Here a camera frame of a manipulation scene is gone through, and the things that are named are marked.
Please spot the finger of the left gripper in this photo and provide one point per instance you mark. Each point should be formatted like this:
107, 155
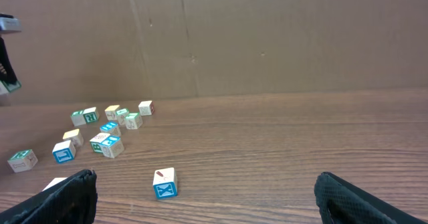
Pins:
7, 73

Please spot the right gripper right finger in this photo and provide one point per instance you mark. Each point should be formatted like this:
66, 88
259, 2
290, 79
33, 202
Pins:
340, 202

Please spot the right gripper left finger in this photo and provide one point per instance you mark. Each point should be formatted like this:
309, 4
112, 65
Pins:
72, 200

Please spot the blue top letter block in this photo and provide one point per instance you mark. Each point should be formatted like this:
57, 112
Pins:
54, 182

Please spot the white block blue side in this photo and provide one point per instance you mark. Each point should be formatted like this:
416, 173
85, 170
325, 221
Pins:
64, 151

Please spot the yellow top block front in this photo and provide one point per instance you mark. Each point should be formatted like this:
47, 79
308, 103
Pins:
75, 136

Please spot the yellow block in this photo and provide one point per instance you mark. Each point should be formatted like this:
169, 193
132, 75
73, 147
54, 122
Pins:
75, 136
111, 112

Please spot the white block red picture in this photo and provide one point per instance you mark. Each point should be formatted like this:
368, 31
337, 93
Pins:
96, 141

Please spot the green R block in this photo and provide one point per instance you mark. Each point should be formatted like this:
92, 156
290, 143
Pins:
23, 161

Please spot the blue P block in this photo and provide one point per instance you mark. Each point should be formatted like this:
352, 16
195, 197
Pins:
112, 146

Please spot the green letter block far left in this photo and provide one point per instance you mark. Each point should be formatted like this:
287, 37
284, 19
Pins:
77, 118

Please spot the blue top block centre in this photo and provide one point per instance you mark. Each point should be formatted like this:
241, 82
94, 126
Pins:
111, 128

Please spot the white block green side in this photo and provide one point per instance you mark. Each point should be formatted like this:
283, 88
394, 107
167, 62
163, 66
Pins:
91, 115

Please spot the white feather block blue X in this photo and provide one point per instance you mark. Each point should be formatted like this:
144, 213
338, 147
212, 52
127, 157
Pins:
165, 183

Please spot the yellow top block back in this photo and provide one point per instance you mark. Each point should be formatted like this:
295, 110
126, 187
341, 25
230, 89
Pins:
111, 112

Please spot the green seven block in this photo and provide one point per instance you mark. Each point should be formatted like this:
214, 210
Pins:
133, 121

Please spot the white block back right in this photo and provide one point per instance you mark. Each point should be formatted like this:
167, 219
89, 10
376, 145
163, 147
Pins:
146, 108

